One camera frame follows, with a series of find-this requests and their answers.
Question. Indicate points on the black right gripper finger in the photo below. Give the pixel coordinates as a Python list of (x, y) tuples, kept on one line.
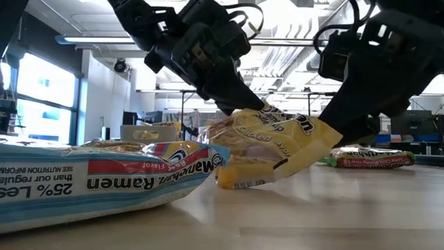
[(354, 118)]

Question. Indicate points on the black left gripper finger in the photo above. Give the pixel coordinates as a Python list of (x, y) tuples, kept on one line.
[(225, 108), (236, 93)]

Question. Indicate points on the red lime chili ramen pack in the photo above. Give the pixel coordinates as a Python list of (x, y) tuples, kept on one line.
[(374, 161)]

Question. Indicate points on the yellow chicken ramen pack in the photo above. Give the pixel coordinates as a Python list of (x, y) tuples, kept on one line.
[(171, 131), (277, 146)]

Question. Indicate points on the blue beef ramen pack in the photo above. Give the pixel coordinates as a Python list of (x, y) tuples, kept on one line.
[(104, 180)]

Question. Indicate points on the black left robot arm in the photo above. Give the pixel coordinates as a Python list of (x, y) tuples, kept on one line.
[(138, 21)]

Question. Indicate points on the blue desk boxes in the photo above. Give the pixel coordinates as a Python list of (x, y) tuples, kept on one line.
[(385, 139)]

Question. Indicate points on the black computer monitor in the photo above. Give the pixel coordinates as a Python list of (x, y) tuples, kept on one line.
[(440, 125), (130, 118), (411, 123)]

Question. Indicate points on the long ceiling light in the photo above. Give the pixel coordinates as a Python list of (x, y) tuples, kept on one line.
[(97, 39)]

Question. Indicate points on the clear plastic bin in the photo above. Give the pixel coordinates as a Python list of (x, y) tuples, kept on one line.
[(126, 135)]

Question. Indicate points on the small white device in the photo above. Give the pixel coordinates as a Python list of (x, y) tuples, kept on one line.
[(105, 133)]

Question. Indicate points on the large window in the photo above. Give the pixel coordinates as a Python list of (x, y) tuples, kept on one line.
[(45, 97)]

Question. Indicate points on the black shelf equipment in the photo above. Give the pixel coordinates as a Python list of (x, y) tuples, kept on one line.
[(7, 118)]

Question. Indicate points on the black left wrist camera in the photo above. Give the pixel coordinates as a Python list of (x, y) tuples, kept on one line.
[(237, 40)]

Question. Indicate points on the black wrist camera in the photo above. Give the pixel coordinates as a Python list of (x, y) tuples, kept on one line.
[(333, 57), (237, 40)]

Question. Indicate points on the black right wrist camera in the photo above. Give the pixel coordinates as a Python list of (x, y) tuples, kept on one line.
[(333, 57)]

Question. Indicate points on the black ceiling camera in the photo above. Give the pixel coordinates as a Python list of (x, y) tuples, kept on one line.
[(119, 66)]

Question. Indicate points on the black aluminium table frame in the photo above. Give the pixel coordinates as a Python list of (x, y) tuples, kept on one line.
[(430, 159)]

